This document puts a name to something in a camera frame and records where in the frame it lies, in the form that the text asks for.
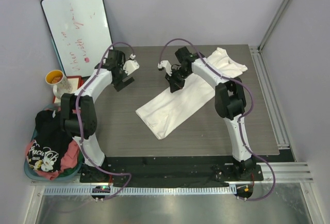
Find white robot-print t-shirt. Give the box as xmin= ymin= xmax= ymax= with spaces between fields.
xmin=136 ymin=47 xmax=248 ymax=140

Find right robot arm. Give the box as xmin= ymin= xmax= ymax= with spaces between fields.
xmin=165 ymin=46 xmax=257 ymax=179

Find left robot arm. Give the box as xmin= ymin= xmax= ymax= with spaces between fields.
xmin=60 ymin=50 xmax=140 ymax=168

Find white dry-erase board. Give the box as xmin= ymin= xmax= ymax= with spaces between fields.
xmin=41 ymin=0 xmax=112 ymax=77

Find yellow-lined floral mug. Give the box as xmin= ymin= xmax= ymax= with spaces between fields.
xmin=45 ymin=70 xmax=73 ymax=99

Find black floral-print t-shirt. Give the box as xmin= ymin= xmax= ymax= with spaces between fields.
xmin=25 ymin=109 xmax=75 ymax=172

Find pink t-shirt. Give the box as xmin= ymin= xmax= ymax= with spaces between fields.
xmin=24 ymin=105 xmax=83 ymax=181

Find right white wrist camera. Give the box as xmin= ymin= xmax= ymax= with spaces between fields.
xmin=157 ymin=60 xmax=172 ymax=76

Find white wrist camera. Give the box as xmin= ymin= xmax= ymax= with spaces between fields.
xmin=123 ymin=54 xmax=140 ymax=76
xmin=157 ymin=60 xmax=172 ymax=76

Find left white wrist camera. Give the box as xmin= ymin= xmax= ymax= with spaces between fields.
xmin=123 ymin=54 xmax=140 ymax=76

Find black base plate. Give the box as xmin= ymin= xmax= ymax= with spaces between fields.
xmin=79 ymin=155 xmax=264 ymax=183

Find slotted cable duct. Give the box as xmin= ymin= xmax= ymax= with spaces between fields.
xmin=43 ymin=185 xmax=237 ymax=196

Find right aluminium frame rail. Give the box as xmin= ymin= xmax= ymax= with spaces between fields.
xmin=249 ymin=46 xmax=313 ymax=183

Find right corner aluminium post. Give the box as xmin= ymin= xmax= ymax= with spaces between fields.
xmin=258 ymin=0 xmax=292 ymax=53

